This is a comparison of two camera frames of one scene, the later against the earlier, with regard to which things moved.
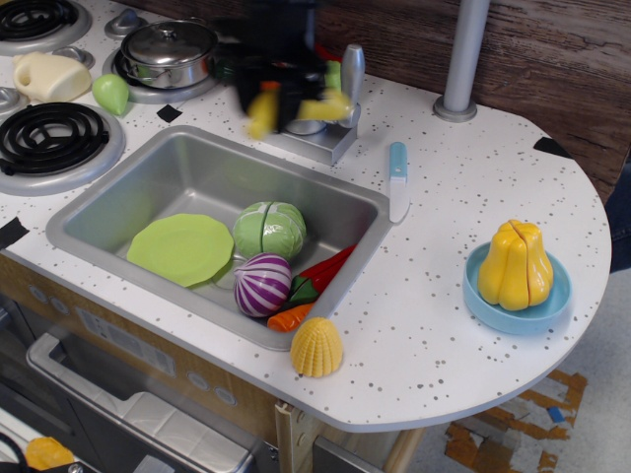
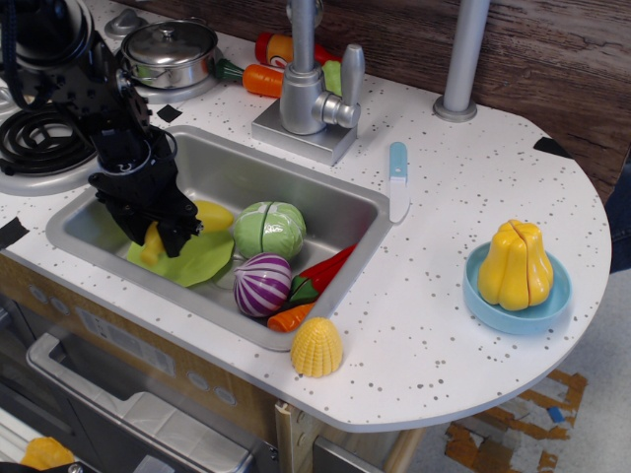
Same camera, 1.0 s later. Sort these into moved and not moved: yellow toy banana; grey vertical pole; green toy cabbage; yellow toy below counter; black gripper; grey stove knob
Moved: yellow toy banana; black gripper
Not moved: grey stove knob; grey vertical pole; green toy cabbage; yellow toy below counter
